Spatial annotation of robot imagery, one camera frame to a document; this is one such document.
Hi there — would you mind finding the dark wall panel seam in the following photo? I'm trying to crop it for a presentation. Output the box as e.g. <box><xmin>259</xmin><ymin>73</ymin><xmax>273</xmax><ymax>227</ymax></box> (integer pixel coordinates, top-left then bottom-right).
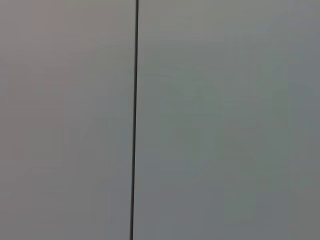
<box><xmin>129</xmin><ymin>0</ymin><xmax>140</xmax><ymax>240</ymax></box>

